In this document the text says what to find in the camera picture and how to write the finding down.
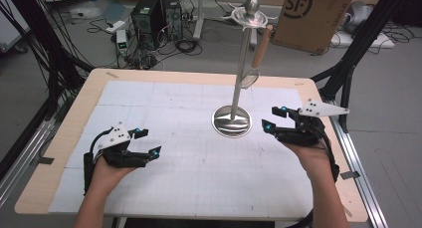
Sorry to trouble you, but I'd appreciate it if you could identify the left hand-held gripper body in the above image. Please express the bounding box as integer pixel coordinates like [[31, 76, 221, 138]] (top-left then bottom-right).
[[98, 120, 151, 169]]

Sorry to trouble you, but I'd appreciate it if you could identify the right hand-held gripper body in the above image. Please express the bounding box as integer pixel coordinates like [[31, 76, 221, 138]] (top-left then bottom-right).
[[277, 98, 350, 148]]

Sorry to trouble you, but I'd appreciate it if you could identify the steel utensil stand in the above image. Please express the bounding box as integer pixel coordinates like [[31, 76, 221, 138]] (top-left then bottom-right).
[[211, 0, 279, 138]]

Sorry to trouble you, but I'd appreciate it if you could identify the wooden-handled mesh strainer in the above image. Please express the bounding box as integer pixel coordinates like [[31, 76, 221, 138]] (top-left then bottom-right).
[[239, 23, 275, 91]]

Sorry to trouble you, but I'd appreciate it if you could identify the person's right hand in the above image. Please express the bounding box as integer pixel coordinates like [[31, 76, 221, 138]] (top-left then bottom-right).
[[283, 141, 333, 184]]

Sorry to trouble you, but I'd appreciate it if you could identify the person's left hand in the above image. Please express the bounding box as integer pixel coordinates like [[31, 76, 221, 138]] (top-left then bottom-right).
[[88, 157, 137, 196]]

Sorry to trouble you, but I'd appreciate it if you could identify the white grid mat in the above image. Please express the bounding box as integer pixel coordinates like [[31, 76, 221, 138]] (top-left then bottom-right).
[[48, 80, 338, 222]]

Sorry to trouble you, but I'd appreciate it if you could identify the light wooden table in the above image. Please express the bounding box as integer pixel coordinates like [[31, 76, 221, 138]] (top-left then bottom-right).
[[14, 68, 369, 224]]

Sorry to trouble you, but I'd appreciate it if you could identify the small white device green display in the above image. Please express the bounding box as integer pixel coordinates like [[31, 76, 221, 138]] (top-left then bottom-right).
[[115, 29, 129, 57]]

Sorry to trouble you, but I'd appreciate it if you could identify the large cardboard box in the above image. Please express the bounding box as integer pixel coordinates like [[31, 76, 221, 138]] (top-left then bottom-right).
[[272, 0, 358, 55]]

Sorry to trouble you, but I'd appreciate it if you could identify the white flat board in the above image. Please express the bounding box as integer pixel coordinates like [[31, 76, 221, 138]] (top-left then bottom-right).
[[330, 30, 396, 50]]

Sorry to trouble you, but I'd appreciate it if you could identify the white power strip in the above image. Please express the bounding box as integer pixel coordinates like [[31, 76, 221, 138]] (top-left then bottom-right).
[[105, 19, 127, 35]]

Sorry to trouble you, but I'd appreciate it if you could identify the black computer tower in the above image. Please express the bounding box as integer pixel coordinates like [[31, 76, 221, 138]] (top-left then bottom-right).
[[161, 0, 184, 42], [130, 0, 167, 51]]

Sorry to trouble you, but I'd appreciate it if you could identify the grey rounded object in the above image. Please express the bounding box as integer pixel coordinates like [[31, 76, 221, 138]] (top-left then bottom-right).
[[342, 0, 376, 34]]

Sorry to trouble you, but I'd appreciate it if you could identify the white stand pole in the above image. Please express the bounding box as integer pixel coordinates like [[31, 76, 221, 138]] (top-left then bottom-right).
[[192, 0, 205, 41]]

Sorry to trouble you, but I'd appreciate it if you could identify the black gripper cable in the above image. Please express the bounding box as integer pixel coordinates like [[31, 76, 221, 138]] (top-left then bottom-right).
[[89, 126, 115, 156]]

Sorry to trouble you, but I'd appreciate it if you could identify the black left wrist strap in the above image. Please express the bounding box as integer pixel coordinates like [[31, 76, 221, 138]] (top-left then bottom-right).
[[83, 151, 98, 196]]

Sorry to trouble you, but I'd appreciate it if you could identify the black wrist strap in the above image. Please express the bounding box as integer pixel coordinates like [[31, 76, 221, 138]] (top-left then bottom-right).
[[321, 133, 341, 183], [83, 151, 98, 196]]

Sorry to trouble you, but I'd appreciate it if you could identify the black right wrist strap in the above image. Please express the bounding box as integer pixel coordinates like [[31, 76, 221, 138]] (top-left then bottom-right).
[[321, 133, 341, 183]]

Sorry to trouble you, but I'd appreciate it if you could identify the aluminium rail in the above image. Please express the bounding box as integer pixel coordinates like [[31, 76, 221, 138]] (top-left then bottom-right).
[[322, 98, 389, 228], [0, 116, 57, 206]]

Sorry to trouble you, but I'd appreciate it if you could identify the black metal frame strut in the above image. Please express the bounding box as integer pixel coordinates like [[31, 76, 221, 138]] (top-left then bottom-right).
[[311, 0, 422, 133]]

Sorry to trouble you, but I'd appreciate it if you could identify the black metal frame with cables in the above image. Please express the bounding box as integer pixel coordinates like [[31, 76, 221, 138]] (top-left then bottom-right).
[[0, 0, 95, 120]]

